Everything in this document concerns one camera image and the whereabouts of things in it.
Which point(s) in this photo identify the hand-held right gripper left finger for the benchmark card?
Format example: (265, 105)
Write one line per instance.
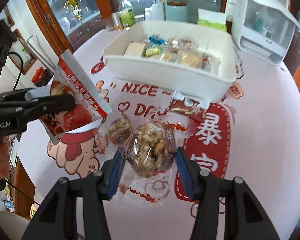
(115, 173)

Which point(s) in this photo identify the brown red snack packet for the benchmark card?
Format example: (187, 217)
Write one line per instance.
(187, 108)

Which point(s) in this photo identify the small jar gold lid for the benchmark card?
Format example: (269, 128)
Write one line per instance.
(139, 18)

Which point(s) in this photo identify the white pill bottle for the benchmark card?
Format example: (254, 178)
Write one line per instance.
(148, 13)

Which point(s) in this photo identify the clear bag of beige snack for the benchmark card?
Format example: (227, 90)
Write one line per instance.
(188, 58)

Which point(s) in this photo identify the green candy packet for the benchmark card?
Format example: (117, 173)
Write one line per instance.
(152, 52)

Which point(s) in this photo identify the small metal tin can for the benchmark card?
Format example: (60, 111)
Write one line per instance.
(116, 21)

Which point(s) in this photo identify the clear bottle green label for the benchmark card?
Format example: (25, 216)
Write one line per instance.
(126, 15)

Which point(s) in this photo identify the person's left hand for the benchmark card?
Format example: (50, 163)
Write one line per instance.
(1, 166)

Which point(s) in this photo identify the large clear walnut snack packet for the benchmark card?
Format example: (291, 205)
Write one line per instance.
(151, 147)

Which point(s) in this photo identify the blue candy packet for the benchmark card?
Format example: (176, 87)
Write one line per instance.
(156, 39)

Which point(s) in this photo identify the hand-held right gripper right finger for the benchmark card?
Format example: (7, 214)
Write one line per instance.
(186, 173)

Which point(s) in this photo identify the white countertop appliance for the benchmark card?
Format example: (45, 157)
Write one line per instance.
(255, 40)

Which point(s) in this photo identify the small clear walnut snack packet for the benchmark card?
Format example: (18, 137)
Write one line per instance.
(118, 130)

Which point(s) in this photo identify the small glass cup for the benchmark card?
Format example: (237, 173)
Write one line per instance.
(109, 25)

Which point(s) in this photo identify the beige wafer packet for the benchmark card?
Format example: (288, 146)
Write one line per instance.
(135, 48)

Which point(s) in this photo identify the green tissue pack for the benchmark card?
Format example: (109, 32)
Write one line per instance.
(211, 22)

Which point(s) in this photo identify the red lid jar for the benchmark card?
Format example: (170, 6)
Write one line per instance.
(40, 77)

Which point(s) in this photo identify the red white snack packet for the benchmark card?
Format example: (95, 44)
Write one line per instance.
(77, 120)

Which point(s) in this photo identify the canister with brown lid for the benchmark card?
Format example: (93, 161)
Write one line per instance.
(176, 11)

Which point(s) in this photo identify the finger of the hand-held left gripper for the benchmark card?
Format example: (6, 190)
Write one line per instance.
(52, 103)
(17, 95)

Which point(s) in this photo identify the white plastic storage bin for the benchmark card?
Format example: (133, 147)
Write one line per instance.
(165, 77)

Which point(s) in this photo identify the white plastic bottle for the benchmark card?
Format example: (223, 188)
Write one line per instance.
(158, 11)

